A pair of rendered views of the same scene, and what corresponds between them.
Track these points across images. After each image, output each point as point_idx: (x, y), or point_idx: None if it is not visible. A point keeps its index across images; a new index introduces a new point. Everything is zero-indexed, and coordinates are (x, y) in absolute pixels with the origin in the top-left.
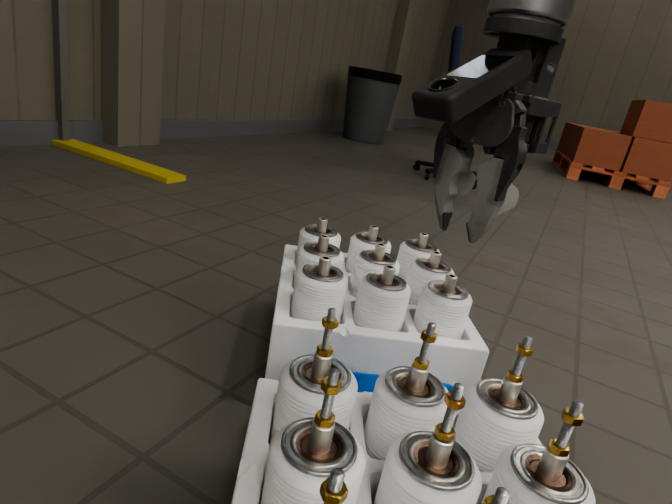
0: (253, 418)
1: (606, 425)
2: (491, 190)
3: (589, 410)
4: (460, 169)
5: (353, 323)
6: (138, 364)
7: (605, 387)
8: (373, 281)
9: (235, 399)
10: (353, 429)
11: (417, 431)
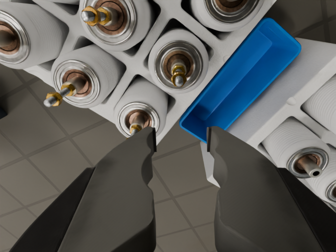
0: None
1: (160, 206)
2: (103, 178)
3: (171, 208)
4: (216, 203)
5: (294, 115)
6: None
7: (177, 230)
8: (315, 151)
9: (315, 23)
10: (197, 24)
11: (135, 23)
